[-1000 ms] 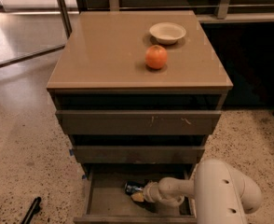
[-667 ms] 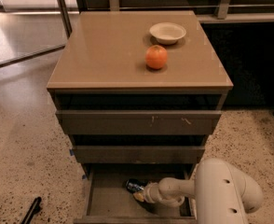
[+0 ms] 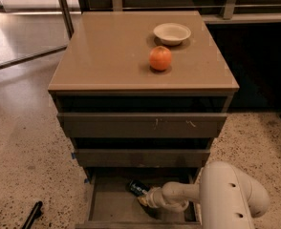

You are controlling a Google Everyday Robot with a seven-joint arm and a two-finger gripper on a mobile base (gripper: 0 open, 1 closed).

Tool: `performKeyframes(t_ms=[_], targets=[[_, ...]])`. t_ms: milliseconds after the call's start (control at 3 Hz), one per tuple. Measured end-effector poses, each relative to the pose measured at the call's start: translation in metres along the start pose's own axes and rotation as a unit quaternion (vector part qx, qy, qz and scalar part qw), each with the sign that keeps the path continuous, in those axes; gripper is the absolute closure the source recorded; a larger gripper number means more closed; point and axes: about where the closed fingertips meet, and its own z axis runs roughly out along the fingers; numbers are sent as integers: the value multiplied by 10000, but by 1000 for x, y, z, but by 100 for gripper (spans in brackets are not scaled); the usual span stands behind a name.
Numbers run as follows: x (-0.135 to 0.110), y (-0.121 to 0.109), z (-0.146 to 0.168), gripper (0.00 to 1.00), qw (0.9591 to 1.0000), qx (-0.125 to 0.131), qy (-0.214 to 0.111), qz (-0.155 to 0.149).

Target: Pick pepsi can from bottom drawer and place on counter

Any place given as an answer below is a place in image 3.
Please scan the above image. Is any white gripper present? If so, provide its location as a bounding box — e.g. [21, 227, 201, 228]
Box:
[138, 187, 165, 208]

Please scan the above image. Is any top grey drawer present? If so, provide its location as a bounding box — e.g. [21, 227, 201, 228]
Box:
[57, 113, 227, 138]

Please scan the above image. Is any white paper bowl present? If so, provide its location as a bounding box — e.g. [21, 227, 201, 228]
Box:
[153, 23, 191, 46]

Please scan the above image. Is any blue pepsi can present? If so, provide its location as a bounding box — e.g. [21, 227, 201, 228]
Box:
[128, 180, 149, 197]

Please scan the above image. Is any middle grey drawer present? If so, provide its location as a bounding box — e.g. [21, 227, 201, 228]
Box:
[75, 149, 210, 168]

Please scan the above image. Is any grey drawer cabinet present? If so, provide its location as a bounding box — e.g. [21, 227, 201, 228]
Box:
[47, 10, 240, 229]

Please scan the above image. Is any orange fruit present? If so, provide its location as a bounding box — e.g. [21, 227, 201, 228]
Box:
[149, 46, 172, 72]

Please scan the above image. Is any black object on floor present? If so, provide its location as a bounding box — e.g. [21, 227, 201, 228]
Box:
[21, 201, 43, 229]

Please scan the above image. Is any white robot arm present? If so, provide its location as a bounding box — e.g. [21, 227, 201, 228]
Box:
[138, 161, 270, 229]

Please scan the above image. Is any bottom open grey drawer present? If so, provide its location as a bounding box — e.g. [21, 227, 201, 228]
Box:
[75, 168, 202, 229]

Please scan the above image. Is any dark metal pole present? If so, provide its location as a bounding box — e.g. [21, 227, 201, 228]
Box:
[58, 0, 74, 38]

